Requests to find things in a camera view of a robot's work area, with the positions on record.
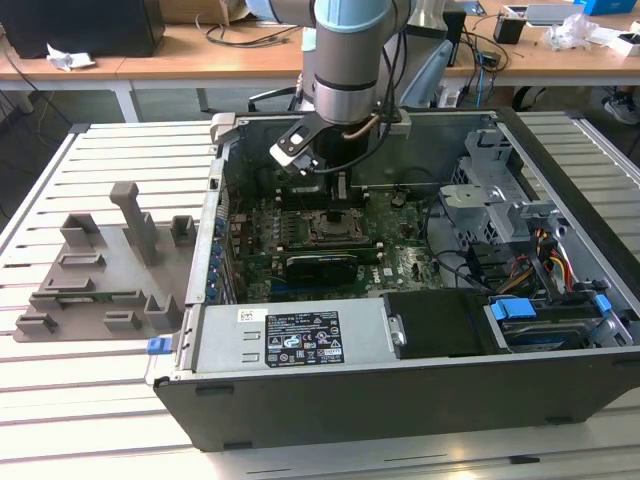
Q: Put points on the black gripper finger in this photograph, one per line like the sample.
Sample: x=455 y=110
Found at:
x=331 y=185
x=354 y=185

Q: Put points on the silver CPU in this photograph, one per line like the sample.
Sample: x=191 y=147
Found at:
x=334 y=227

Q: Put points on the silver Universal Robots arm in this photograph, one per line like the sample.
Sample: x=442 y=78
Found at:
x=345 y=65

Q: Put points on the CPU socket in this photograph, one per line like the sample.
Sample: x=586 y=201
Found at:
x=332 y=241

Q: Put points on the black RAM slot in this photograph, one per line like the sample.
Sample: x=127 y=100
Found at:
x=370 y=256
x=300 y=196
x=300 y=205
x=330 y=245

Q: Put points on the black graphics card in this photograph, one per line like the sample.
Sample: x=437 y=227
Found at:
x=320 y=270

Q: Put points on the green motherboard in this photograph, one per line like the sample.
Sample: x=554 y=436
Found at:
x=405 y=260

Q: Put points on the white power adapter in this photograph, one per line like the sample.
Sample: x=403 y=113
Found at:
x=450 y=97

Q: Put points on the silver metal drive cage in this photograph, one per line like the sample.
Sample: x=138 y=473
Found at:
x=480 y=197

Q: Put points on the black speaker box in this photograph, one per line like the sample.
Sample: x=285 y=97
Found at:
x=456 y=35

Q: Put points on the small black device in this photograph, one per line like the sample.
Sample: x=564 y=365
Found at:
x=490 y=59

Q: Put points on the silver power supply unit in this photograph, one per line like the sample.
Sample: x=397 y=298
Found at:
x=225 y=345

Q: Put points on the blue card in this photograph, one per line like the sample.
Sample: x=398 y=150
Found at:
x=470 y=7

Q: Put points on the blue disk carrier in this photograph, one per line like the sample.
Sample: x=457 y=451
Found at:
x=512 y=310

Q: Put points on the long wooden desk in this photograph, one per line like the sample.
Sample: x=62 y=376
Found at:
x=165 y=57

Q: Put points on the black PC case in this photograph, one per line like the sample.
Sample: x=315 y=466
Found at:
x=350 y=410

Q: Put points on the grey parts rack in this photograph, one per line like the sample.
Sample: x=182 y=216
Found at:
x=120 y=285

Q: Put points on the blue case latch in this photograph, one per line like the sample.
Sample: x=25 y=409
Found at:
x=157 y=346

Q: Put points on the silver hard disk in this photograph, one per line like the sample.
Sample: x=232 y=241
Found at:
x=542 y=336

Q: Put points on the grey flat device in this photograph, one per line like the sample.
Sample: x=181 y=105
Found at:
x=555 y=14

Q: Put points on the clear plastic bag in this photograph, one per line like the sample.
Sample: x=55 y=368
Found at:
x=570 y=32

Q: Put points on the green RAM stick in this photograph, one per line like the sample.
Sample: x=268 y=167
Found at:
x=100 y=298

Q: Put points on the small blue carrier tab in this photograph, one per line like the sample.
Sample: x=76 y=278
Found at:
x=602 y=303

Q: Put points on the person's sneaker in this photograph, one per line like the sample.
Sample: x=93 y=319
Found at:
x=622 y=107

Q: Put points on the crumpled white paper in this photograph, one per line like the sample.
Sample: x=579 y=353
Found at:
x=70 y=57

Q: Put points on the blue box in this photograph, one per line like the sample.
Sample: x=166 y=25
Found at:
x=600 y=6

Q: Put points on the large black box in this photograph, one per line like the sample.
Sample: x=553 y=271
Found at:
x=75 y=25

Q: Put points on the white box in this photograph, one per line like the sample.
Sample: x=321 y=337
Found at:
x=627 y=47

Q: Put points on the short wooden desk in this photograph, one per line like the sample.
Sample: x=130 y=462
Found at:
x=35 y=65

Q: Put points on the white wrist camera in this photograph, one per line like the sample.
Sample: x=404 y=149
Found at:
x=295 y=150

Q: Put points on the grey wrist camera block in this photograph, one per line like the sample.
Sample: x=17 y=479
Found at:
x=397 y=125

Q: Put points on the expansion slot bracket row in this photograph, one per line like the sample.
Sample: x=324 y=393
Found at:
x=220 y=250

